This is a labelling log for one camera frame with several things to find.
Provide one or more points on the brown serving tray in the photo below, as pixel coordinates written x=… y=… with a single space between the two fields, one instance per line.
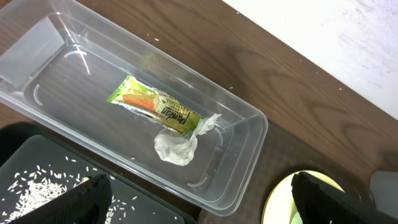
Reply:
x=281 y=155

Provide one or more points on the pile of rice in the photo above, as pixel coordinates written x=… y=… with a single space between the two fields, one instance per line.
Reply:
x=25 y=189

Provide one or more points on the grey dishwasher rack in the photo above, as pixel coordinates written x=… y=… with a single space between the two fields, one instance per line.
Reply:
x=384 y=187

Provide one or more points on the black plastic bin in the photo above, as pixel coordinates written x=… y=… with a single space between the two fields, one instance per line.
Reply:
x=25 y=143

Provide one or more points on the clear plastic bin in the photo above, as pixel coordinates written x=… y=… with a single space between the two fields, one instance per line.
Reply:
x=61 y=61

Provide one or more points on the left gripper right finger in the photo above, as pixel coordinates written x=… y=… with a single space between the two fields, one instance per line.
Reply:
x=319 y=202

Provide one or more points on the yellow plate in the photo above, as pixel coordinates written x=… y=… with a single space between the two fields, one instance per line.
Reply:
x=280 y=206

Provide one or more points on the yellow green snack wrapper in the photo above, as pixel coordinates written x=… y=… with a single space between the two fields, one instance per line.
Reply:
x=158 y=105

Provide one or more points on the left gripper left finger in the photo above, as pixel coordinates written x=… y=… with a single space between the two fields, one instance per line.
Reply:
x=86 y=203

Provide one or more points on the white napkin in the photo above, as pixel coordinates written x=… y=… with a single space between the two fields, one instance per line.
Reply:
x=176 y=149

